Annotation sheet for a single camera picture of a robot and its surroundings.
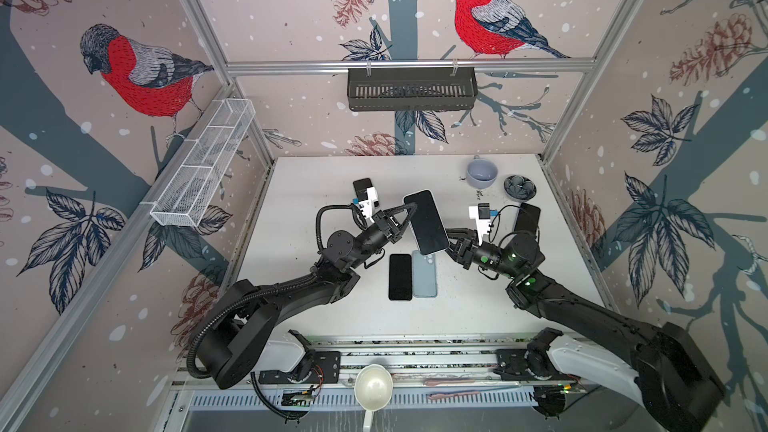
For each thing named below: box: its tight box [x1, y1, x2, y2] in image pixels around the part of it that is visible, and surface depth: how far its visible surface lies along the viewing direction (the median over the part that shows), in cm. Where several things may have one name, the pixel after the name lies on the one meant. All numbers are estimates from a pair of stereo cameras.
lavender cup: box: [466, 155, 498, 189], surface depth 113 cm
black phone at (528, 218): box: [514, 202, 541, 232], surface depth 106 cm
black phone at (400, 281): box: [388, 254, 413, 301], surface depth 92 cm
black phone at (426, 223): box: [403, 190, 450, 255], surface depth 68 cm
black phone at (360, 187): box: [353, 178, 373, 202], surface depth 116 cm
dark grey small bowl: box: [503, 174, 538, 202], surface depth 109 cm
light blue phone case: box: [412, 250, 438, 298], surface depth 91 cm
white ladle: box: [354, 363, 394, 432], surface depth 70 cm
